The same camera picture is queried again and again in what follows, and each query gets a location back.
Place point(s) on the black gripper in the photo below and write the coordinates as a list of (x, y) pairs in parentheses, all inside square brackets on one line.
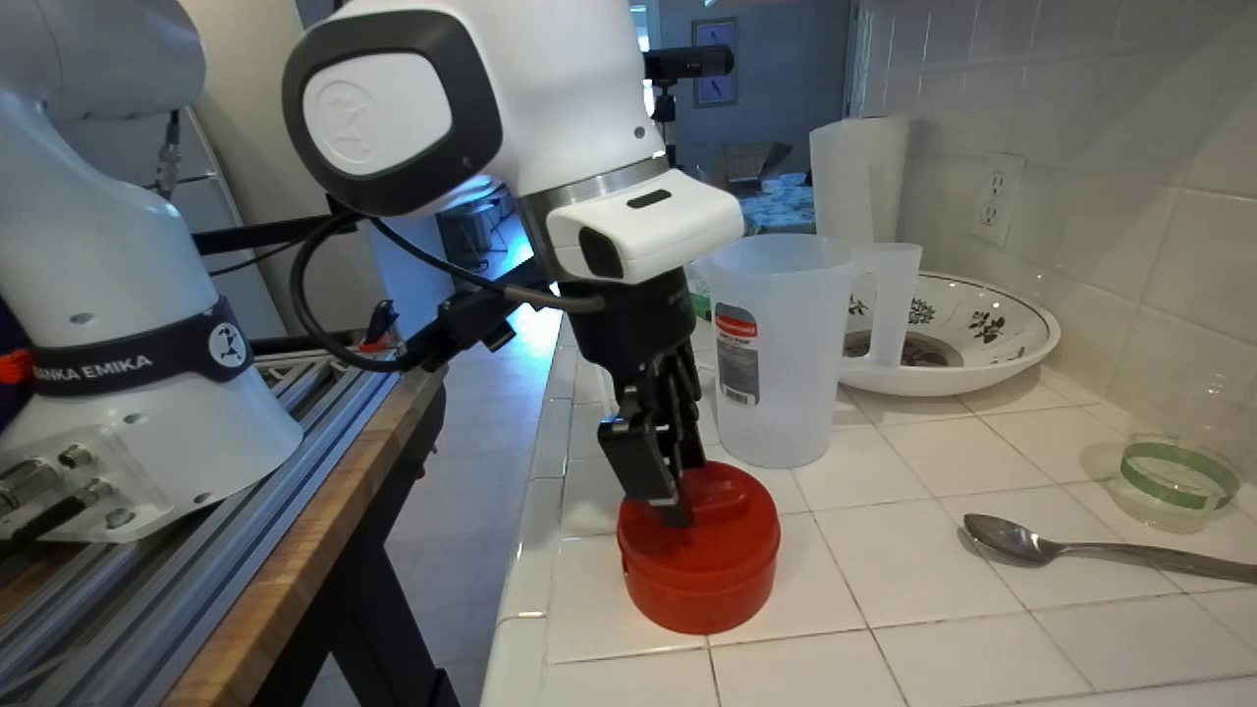
[(635, 318)]

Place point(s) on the red round plastic lid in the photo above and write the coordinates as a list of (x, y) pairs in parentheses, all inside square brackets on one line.
[(699, 563)]

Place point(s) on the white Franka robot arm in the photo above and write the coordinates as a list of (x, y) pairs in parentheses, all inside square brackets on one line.
[(120, 260)]

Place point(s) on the clear plastic pitcher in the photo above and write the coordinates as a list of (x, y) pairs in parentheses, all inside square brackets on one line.
[(788, 379)]

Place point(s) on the white paper towel roll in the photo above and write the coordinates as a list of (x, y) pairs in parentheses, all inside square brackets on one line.
[(850, 169)]

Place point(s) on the white floral ceramic bowl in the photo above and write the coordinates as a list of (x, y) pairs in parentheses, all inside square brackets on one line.
[(987, 328)]

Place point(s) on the wooden workbench top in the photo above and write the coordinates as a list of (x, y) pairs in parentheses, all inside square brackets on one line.
[(329, 523)]

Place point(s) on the metal spoon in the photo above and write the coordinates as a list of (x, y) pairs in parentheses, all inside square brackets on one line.
[(1016, 536)]

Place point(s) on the small green-rimmed dish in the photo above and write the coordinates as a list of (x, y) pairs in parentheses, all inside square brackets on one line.
[(1178, 476)]

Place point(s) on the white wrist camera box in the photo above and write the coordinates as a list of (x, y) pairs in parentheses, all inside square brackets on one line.
[(640, 221)]

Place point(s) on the framed wall picture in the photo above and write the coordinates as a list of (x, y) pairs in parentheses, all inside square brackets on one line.
[(715, 89)]

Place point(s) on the black stereo camera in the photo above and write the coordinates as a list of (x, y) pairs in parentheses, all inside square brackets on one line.
[(694, 65)]

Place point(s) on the white wall outlet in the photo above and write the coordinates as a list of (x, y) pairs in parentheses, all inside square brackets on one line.
[(998, 199)]

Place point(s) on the black camera boom pole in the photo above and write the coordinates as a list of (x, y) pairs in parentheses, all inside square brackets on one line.
[(247, 237)]

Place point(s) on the aluminium rail frame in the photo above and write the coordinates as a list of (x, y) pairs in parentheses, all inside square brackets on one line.
[(199, 551)]

